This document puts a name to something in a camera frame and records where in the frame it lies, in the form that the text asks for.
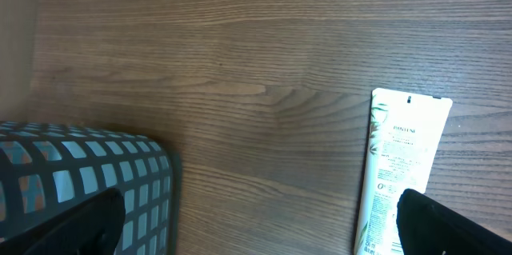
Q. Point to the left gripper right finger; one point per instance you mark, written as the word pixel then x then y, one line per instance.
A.
pixel 425 227

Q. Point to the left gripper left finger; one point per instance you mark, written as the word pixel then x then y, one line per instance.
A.
pixel 91 227

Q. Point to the white tube with gold cap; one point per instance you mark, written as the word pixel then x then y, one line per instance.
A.
pixel 404 132

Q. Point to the grey plastic basket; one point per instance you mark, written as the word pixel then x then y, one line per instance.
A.
pixel 47 169

